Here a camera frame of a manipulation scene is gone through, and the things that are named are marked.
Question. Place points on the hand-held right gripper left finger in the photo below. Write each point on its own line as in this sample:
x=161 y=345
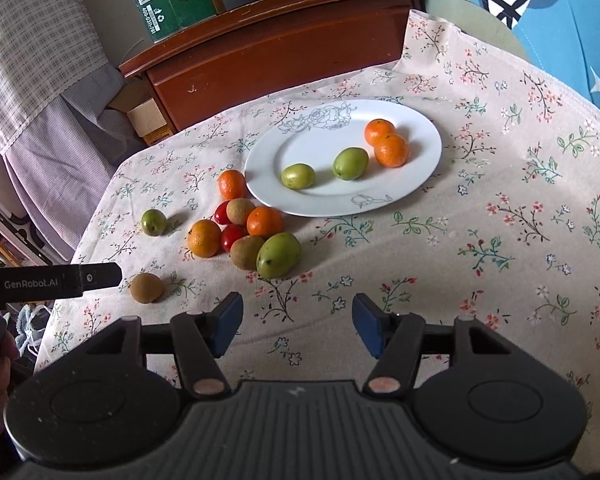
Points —
x=228 y=320

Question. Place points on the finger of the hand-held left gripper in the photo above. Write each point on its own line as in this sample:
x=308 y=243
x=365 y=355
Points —
x=102 y=275

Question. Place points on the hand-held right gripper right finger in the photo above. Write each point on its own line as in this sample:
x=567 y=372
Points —
x=367 y=322

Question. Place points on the brown kiwi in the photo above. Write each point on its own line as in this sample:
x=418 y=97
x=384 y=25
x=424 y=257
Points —
x=146 y=288
x=245 y=253
x=241 y=211

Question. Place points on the green jujube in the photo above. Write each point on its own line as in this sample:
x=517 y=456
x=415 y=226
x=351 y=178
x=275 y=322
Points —
x=297 y=176
x=278 y=256
x=153 y=222
x=351 y=164

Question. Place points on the red cherry tomato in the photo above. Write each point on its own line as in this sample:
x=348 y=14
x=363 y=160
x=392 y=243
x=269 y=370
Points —
x=232 y=236
x=222 y=213

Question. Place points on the orange mandarin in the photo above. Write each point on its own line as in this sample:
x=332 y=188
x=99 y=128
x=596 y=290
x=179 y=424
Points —
x=204 y=238
x=379 y=131
x=231 y=183
x=391 y=151
x=265 y=221

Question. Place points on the white oval plate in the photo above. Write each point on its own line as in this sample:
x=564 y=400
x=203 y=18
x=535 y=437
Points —
x=310 y=140

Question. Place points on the light blue knitted cloth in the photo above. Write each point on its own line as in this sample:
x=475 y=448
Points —
x=30 y=320

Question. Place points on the lilac cloth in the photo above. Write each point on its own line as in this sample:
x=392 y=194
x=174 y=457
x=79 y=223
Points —
x=45 y=160

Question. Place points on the small cardboard box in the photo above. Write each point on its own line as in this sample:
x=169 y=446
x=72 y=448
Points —
x=147 y=117

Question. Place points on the floral tablecloth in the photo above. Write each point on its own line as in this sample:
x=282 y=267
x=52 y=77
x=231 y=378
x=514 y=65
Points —
x=480 y=185

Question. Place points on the open brown cardboard box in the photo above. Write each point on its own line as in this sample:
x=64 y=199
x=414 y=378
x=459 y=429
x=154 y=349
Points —
x=127 y=92

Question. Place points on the grey cloth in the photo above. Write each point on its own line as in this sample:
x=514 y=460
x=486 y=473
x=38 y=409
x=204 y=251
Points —
x=95 y=90

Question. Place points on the checked cloth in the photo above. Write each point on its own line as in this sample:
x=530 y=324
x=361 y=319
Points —
x=30 y=35

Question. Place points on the brown wooden headboard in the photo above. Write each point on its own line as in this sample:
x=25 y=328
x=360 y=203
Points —
x=280 y=60

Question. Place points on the pale green bed sheet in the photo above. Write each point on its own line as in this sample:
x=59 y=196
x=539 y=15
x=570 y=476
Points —
x=470 y=20

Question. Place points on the blue printed bedding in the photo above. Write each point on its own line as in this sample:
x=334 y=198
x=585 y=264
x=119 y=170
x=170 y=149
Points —
x=555 y=20

